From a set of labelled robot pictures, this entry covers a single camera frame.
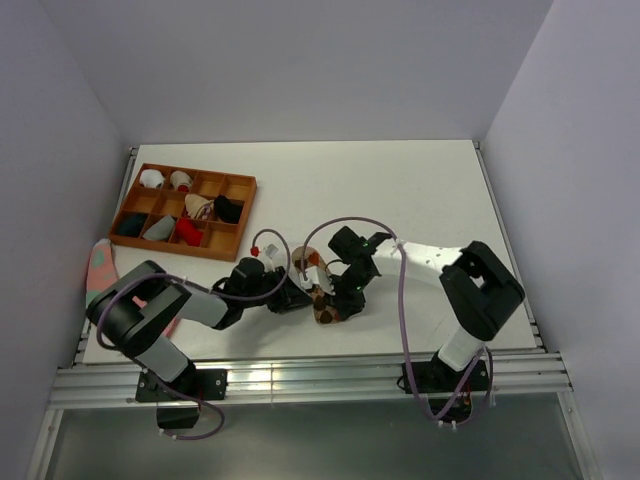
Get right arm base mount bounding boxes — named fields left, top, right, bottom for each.
left=411, top=356, right=492, bottom=424

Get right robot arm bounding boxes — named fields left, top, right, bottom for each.
left=324, top=226, right=525, bottom=390

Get beige red rolled sock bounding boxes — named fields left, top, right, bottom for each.
left=170, top=170, right=193, bottom=193

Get aluminium frame rail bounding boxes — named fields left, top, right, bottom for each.
left=47, top=353, right=572, bottom=410

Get orange compartment tray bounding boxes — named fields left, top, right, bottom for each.
left=109, top=163, right=257, bottom=261

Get pink patterned sock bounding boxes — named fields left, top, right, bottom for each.
left=83, top=238, right=179, bottom=339

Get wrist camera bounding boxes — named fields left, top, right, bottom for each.
left=250, top=244, right=286, bottom=272
left=299, top=265, right=334, bottom=295

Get brown argyle sock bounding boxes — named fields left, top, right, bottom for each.
left=292, top=245, right=342, bottom=325

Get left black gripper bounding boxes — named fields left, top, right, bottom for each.
left=241, top=266, right=312, bottom=313

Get white rolled sock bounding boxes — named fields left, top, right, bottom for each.
left=139, top=169, right=165, bottom=189

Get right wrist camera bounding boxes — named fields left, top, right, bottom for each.
left=299, top=265, right=334, bottom=295

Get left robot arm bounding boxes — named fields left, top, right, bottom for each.
left=86, top=257, right=312, bottom=399

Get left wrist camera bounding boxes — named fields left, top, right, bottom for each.
left=250, top=244, right=286, bottom=272

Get black rolled sock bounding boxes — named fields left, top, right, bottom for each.
left=214, top=195, right=243, bottom=224

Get dark teal rolled sock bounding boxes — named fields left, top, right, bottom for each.
left=115, top=213, right=147, bottom=238

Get grey rolled sock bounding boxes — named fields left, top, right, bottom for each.
left=142, top=216, right=176, bottom=242

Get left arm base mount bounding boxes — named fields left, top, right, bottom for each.
left=134, top=367, right=228, bottom=440

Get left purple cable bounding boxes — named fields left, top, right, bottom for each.
left=94, top=228, right=292, bottom=442

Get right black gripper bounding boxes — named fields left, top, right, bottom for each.
left=320, top=267, right=374, bottom=321

